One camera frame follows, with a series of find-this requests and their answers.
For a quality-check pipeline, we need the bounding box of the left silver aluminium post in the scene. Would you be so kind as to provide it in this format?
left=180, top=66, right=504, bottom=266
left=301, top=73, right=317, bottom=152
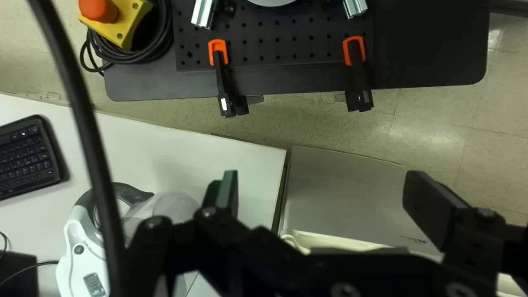
left=192, top=0, right=218, bottom=30

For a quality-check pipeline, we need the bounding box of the yellow emergency stop box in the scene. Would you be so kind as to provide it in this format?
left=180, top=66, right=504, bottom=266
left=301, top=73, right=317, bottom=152
left=78, top=0, right=154, bottom=50

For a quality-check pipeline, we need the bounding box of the silver aluminium post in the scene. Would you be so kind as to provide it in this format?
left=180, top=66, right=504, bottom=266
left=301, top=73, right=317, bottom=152
left=342, top=0, right=369, bottom=20
left=192, top=0, right=218, bottom=30

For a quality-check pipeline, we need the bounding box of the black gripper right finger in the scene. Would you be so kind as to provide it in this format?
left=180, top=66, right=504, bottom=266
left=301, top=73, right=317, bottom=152
left=403, top=170, right=471, bottom=251

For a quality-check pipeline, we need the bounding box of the orange black clamp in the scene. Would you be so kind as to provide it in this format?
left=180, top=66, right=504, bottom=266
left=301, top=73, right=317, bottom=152
left=209, top=38, right=250, bottom=117
left=342, top=37, right=374, bottom=112

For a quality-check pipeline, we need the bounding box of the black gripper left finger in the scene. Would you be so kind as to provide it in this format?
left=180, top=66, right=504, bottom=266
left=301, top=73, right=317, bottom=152
left=202, top=170, right=240, bottom=218

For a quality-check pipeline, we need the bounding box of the black perforated mounting board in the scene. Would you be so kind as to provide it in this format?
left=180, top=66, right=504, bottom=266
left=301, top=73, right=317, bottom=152
left=174, top=0, right=374, bottom=71

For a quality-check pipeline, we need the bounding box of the right silver aluminium post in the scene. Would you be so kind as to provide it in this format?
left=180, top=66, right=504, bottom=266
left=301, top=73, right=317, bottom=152
left=342, top=0, right=369, bottom=20

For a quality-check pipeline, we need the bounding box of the small black box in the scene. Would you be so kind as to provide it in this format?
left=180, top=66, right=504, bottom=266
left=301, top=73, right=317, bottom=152
left=0, top=253, right=39, bottom=297

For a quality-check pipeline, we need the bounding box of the left orange black clamp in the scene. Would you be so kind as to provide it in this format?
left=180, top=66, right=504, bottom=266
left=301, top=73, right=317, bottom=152
left=209, top=38, right=250, bottom=117

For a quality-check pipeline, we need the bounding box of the coiled black cable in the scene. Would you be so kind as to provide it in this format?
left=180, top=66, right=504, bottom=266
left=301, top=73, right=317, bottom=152
left=80, top=0, right=176, bottom=76

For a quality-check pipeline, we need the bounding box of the black computer keyboard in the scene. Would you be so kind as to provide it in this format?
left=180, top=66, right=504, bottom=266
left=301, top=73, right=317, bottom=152
left=0, top=114, right=70, bottom=202

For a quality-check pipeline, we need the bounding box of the dark grey robot table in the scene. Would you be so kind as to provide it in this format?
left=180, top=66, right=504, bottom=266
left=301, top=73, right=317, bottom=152
left=105, top=0, right=489, bottom=101

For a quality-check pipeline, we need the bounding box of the thick black cable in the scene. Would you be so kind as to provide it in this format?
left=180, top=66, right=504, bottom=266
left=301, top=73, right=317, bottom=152
left=27, top=0, right=129, bottom=297

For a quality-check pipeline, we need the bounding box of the right orange black clamp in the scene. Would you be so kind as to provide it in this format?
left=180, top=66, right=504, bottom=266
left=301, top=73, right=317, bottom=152
left=342, top=37, right=374, bottom=112

